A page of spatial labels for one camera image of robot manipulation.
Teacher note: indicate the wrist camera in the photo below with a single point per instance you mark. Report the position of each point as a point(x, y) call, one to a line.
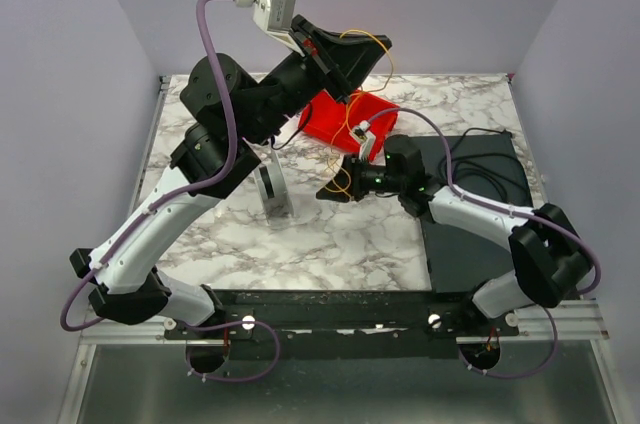
point(365, 138)
point(274, 18)

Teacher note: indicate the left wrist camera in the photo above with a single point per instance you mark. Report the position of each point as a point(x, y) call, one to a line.
point(274, 18)

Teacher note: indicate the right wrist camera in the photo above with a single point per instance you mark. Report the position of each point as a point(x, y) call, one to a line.
point(365, 138)

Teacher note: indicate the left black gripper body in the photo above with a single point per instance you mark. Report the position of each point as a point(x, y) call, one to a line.
point(326, 66)

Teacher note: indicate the white plastic cable spool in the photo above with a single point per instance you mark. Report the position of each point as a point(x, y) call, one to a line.
point(273, 189)

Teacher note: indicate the aluminium extrusion rail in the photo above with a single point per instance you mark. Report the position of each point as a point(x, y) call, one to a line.
point(572, 321)

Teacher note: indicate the red plastic bin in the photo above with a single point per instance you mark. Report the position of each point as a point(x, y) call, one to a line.
point(330, 122)

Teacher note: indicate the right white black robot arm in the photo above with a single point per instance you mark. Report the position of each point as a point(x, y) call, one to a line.
point(548, 262)

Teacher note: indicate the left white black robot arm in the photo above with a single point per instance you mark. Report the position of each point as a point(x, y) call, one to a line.
point(233, 112)

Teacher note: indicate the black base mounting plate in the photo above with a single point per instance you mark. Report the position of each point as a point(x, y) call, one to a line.
point(330, 325)

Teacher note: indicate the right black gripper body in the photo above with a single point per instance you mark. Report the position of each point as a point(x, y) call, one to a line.
point(351, 179)

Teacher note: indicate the black flat box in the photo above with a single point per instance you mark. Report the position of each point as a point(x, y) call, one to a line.
point(468, 244)

